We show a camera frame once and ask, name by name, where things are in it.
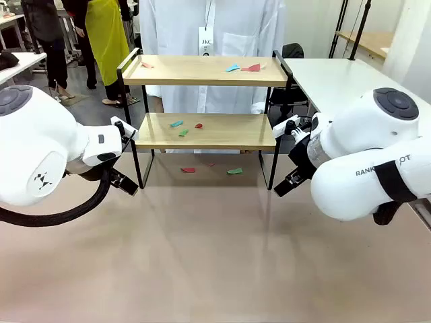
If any small white side table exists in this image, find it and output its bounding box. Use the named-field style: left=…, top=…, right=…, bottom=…
left=0, top=51, right=48, bottom=85

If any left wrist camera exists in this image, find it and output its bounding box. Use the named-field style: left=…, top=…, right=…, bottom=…
left=110, top=116, right=139, bottom=141

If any black sleeved left arm cable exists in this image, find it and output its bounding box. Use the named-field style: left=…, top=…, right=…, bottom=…
left=0, top=166, right=114, bottom=227

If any wooden background table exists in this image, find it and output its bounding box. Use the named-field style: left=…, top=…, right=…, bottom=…
left=335, top=30, right=395, bottom=61

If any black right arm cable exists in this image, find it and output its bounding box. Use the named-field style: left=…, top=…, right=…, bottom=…
left=372, top=201, right=402, bottom=226

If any person in yellow apron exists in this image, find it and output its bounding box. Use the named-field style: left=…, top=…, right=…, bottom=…
left=62, top=0, right=141, bottom=108

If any large white side table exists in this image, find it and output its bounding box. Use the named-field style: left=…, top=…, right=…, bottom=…
left=282, top=57, right=431, bottom=117

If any wooden two-tier black-frame shelf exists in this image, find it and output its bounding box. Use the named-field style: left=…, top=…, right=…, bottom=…
left=116, top=46, right=296, bottom=191

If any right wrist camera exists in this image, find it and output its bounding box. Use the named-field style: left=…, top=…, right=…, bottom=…
left=271, top=114, right=312, bottom=139

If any black strap on right arm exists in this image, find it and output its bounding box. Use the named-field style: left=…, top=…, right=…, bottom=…
left=373, top=164, right=418, bottom=203

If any black tripod stand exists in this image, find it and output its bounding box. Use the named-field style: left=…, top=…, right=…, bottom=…
left=328, top=0, right=350, bottom=60

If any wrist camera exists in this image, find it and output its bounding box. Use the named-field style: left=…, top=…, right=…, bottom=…
left=271, top=114, right=312, bottom=139
left=110, top=116, right=139, bottom=141

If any person in dark clothes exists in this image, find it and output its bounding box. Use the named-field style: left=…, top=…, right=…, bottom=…
left=20, top=0, right=77, bottom=100

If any person in white coat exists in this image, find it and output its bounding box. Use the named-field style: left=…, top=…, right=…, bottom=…
left=139, top=0, right=288, bottom=155

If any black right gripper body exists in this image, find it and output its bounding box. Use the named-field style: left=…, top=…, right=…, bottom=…
left=290, top=133, right=319, bottom=176

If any black bundle on table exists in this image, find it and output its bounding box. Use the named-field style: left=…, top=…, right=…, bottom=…
left=0, top=50, right=20, bottom=70

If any grey background desk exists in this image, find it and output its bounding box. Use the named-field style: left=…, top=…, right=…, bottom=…
left=0, top=13, right=26, bottom=51

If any grey floor mat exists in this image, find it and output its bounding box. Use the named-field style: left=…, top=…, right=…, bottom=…
left=55, top=93, right=89, bottom=107

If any black upright pole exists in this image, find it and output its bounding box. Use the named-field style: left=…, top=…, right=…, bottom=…
left=348, top=0, right=373, bottom=61

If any white name badge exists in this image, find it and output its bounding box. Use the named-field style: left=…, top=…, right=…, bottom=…
left=197, top=26, right=216, bottom=57

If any black office chair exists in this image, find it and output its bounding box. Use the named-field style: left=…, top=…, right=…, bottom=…
left=269, top=43, right=310, bottom=117

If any black badge lanyard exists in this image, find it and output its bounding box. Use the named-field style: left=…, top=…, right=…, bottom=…
left=201, top=0, right=216, bottom=28

